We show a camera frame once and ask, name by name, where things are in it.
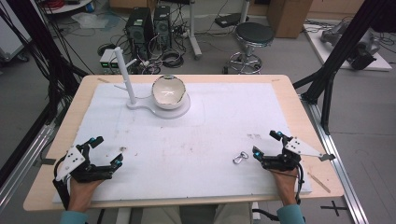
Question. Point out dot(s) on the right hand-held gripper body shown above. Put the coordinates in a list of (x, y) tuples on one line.
[(299, 147)]

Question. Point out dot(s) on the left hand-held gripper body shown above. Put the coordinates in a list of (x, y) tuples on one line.
[(72, 160)]

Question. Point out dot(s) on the small metal clip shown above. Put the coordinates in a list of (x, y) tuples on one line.
[(237, 160)]

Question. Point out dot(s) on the person's left hand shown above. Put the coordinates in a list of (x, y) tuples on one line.
[(80, 194)]

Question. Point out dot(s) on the person's right hand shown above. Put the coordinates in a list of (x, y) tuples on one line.
[(287, 186)]

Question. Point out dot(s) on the thin wooden strip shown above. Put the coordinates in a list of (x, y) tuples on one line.
[(319, 182)]

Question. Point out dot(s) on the white foam mat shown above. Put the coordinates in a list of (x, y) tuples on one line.
[(186, 140)]

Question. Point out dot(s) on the white stand with pole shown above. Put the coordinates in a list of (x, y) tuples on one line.
[(124, 71)]

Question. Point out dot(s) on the white bench power supply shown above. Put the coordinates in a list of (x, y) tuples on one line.
[(114, 63), (105, 60)]

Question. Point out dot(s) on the white ceramic bowl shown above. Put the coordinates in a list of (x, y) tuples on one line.
[(168, 93)]

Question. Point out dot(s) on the white platform board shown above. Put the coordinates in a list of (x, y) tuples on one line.
[(323, 53)]

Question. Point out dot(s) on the black round stool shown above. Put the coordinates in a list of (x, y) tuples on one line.
[(253, 34)]

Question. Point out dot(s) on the cardboard box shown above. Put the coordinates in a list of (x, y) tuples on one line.
[(289, 17)]

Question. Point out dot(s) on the grey robot device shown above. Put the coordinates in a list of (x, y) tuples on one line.
[(361, 43)]

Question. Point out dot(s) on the clear plastic sheet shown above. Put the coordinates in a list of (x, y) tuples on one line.
[(90, 20)]

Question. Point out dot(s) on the large black computer tower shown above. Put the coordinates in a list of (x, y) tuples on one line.
[(139, 28)]

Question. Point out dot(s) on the flat black box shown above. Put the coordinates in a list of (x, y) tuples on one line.
[(230, 20)]

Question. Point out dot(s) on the white table leg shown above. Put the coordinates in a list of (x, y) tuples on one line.
[(193, 31)]

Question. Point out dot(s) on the small black computer tower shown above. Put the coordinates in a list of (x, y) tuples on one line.
[(162, 26)]

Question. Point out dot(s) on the round white table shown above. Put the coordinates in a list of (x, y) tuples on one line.
[(68, 6)]

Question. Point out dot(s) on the aluminium rail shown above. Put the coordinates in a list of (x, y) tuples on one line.
[(337, 161), (23, 168)]

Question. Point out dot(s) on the black metal frame stand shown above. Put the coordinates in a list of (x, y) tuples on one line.
[(40, 53), (336, 59)]

